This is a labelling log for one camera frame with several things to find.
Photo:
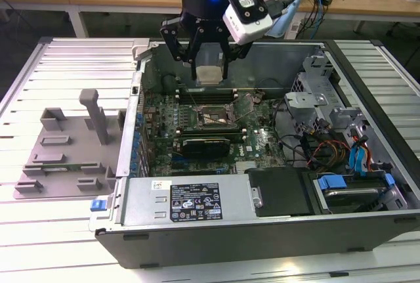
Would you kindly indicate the silver metal drive cage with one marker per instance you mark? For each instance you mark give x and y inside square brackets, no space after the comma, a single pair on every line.
[308,99]

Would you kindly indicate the black round part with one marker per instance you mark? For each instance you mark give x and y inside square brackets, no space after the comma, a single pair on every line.
[170,84]

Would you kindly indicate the silver heatsink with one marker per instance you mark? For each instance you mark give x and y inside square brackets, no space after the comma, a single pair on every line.
[246,165]

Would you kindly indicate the silver CPU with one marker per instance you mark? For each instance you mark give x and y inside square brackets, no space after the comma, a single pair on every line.
[209,74]

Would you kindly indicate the black PC case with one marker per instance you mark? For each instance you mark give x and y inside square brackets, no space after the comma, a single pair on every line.
[229,243]

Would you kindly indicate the black graphics card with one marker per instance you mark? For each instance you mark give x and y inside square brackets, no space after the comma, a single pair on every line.
[206,146]

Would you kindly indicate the silver power supply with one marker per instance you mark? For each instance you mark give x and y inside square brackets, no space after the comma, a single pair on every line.
[141,204]

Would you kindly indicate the blue case latch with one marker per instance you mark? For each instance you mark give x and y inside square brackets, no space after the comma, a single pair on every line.
[96,205]

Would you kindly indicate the green motherboard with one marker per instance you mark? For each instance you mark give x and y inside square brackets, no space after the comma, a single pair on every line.
[262,138]

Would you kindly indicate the hard disk in blue carrier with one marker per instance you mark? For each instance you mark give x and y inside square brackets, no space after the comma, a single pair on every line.
[333,182]

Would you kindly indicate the silver metal latch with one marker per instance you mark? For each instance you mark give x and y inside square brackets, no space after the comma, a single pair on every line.
[257,197]

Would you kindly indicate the round coin battery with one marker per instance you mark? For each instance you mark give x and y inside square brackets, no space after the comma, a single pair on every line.
[257,98]

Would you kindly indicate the green RAM stick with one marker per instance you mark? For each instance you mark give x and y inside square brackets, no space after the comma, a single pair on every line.
[70,167]

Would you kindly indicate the black plastic shroud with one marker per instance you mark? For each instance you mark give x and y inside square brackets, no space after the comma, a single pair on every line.
[279,194]

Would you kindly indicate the metal locking lever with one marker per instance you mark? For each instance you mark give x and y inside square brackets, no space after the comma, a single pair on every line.
[195,100]

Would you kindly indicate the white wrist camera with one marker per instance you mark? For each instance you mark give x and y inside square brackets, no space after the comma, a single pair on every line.
[249,28]

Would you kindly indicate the grey parts rack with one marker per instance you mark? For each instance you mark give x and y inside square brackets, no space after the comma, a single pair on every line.
[75,151]

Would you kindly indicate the black RAM slot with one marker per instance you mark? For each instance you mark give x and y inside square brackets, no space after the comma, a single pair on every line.
[206,97]
[206,93]
[206,90]
[210,127]
[210,130]
[236,135]
[210,133]
[206,100]

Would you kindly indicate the small blue clip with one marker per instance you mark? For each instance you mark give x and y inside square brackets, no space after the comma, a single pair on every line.
[389,180]

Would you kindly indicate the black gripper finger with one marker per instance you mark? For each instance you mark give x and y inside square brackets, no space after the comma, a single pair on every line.
[224,43]
[172,40]

